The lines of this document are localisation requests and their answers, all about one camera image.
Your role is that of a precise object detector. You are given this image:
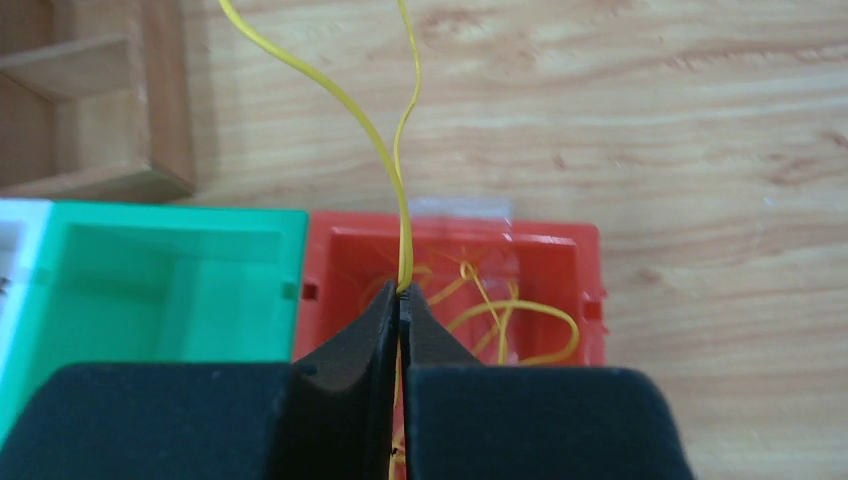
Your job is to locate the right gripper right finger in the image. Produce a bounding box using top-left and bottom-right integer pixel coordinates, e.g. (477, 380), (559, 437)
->
(398, 285), (693, 479)

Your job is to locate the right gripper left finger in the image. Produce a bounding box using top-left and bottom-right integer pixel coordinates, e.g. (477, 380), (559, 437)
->
(1, 283), (398, 479)

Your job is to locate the yellow cable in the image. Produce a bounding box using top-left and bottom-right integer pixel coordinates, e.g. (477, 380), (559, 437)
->
(360, 248), (582, 368)
(218, 0), (425, 480)

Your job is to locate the red plastic bin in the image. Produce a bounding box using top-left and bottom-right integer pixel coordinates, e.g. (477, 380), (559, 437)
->
(292, 211), (607, 366)

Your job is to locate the green plastic bin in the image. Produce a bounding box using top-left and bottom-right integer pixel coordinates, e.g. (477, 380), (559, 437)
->
(1, 201), (309, 432)

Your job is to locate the white plastic bin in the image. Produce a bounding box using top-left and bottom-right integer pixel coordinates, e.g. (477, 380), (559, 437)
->
(1, 198), (54, 393)

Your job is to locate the wooden compartment tray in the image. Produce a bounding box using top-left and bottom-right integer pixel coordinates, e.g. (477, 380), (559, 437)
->
(1, 1), (195, 203)

